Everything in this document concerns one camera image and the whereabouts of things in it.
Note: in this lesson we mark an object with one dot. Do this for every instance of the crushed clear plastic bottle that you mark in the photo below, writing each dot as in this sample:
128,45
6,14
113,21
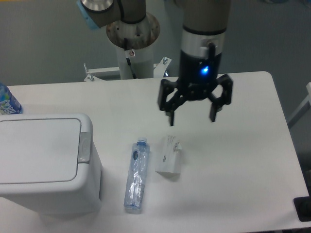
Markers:
137,175

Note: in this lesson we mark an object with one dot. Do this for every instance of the white frame at right edge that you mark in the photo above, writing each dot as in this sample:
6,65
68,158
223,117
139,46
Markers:
301,109

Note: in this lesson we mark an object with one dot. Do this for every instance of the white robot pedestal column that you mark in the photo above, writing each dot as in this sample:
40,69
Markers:
134,46

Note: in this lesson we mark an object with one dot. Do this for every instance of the white metal base frame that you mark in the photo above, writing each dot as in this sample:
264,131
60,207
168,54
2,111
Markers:
161,70

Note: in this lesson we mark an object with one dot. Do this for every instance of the blue labelled water bottle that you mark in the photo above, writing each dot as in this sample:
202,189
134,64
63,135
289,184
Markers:
9,105

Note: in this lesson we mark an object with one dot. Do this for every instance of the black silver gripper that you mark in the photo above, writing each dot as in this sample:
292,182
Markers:
200,57

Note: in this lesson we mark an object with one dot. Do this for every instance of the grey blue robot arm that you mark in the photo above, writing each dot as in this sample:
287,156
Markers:
197,14

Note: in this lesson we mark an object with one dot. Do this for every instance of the black clamp at table edge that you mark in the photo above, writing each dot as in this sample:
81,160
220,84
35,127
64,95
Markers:
303,208

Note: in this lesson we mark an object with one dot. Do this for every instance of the white push-lid trash can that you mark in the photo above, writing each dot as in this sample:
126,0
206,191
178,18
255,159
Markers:
49,163

